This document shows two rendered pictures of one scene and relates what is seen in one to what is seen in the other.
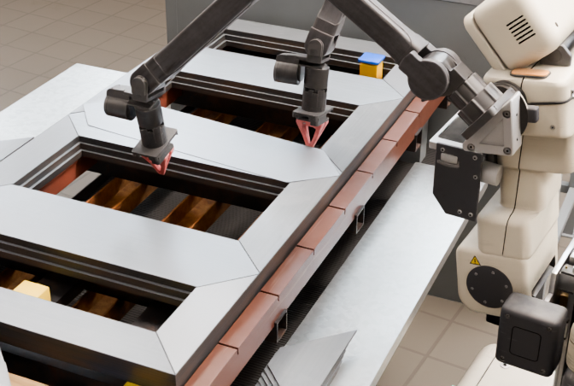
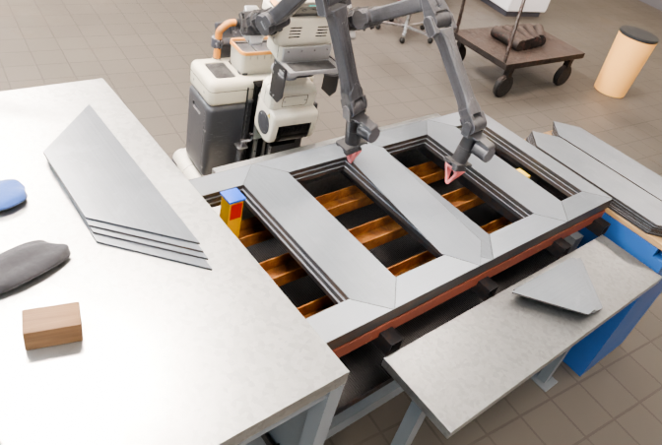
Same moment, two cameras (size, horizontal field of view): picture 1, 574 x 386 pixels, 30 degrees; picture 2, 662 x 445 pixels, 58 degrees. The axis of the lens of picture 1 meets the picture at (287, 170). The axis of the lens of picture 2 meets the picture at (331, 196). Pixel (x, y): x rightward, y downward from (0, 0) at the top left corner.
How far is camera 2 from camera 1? 406 cm
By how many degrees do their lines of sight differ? 112
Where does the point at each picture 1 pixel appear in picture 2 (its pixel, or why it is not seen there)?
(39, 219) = (519, 184)
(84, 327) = (503, 132)
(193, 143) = (418, 194)
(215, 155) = (410, 179)
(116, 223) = (481, 165)
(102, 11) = not seen: outside the picture
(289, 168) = (374, 153)
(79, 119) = (486, 249)
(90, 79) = (443, 385)
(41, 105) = (497, 361)
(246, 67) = (331, 246)
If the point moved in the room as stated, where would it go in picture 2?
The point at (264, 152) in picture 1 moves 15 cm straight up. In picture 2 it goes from (379, 168) to (390, 134)
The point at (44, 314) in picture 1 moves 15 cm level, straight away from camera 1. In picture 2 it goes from (519, 143) to (520, 160)
